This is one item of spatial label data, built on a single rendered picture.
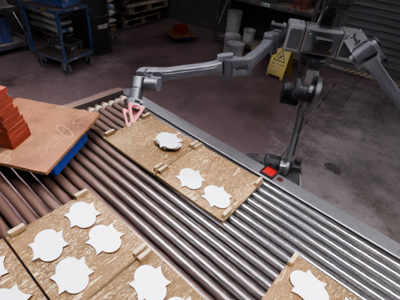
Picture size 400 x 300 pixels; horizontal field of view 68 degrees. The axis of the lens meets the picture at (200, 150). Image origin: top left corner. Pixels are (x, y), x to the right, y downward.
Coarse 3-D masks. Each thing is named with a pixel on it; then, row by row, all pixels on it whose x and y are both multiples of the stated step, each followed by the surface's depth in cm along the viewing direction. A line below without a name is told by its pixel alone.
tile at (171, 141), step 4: (160, 136) 163; (164, 136) 163; (168, 136) 164; (172, 136) 164; (176, 136) 164; (160, 140) 160; (164, 140) 160; (168, 140) 161; (172, 140) 161; (176, 140) 161; (180, 140) 162; (160, 144) 158; (164, 144) 158; (168, 144) 158; (172, 144) 159; (176, 144) 159; (168, 148) 156; (172, 148) 156
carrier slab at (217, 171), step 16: (192, 160) 156; (208, 160) 158; (224, 160) 159; (160, 176) 145; (208, 176) 148; (224, 176) 149; (240, 176) 150; (256, 176) 151; (192, 192) 138; (240, 192) 141; (208, 208) 132
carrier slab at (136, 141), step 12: (144, 120) 181; (156, 120) 183; (120, 132) 170; (132, 132) 171; (144, 132) 172; (156, 132) 173; (168, 132) 174; (120, 144) 161; (132, 144) 162; (144, 144) 163; (156, 144) 164; (132, 156) 154; (144, 156) 155; (156, 156) 156; (168, 156) 157; (180, 156) 158; (144, 168) 150
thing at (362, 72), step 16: (368, 0) 463; (384, 0) 453; (352, 16) 484; (368, 16) 473; (384, 16) 462; (368, 32) 483; (384, 32) 471; (384, 48) 482; (336, 64) 532; (352, 64) 516
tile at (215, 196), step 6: (210, 186) 141; (216, 186) 142; (222, 186) 142; (204, 192) 138; (210, 192) 138; (216, 192) 139; (222, 192) 139; (204, 198) 135; (210, 198) 135; (216, 198) 136; (222, 198) 136; (228, 198) 136; (210, 204) 132; (216, 204) 133; (222, 204) 133; (228, 204) 133
